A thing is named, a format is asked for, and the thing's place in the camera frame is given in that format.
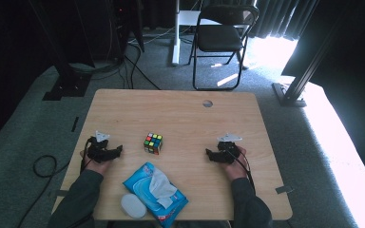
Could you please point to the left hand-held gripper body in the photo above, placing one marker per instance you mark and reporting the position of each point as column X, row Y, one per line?
column 98, row 152

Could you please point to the black folding chair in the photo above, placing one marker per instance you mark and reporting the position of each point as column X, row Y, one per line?
column 218, row 38

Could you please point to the round table grommet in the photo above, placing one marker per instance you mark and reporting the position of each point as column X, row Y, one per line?
column 207, row 104

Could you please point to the person's right hand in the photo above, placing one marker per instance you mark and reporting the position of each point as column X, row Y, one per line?
column 239, row 169

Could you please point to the black tape strip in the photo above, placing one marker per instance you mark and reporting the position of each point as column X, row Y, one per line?
column 75, row 124

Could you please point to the white oval lid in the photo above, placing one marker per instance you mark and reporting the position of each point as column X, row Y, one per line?
column 133, row 206

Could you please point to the person's left hand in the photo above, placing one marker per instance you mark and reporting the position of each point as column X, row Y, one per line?
column 96, row 167

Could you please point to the colourful puzzle cube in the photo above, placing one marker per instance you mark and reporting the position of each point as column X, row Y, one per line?
column 153, row 143

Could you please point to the blue wet wipes packet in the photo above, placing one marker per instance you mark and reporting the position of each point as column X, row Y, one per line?
column 139, row 185

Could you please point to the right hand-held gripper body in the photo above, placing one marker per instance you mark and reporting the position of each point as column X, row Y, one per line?
column 227, row 152

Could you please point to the dark curtain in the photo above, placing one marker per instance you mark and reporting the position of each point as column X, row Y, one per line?
column 275, row 19

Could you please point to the white desk leg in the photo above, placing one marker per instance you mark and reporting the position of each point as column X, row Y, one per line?
column 176, row 41

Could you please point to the black metal stand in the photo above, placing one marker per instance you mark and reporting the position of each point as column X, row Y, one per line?
column 66, row 85
column 293, row 93

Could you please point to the grey tape piece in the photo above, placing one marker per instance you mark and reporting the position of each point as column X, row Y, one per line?
column 62, row 193
column 283, row 189

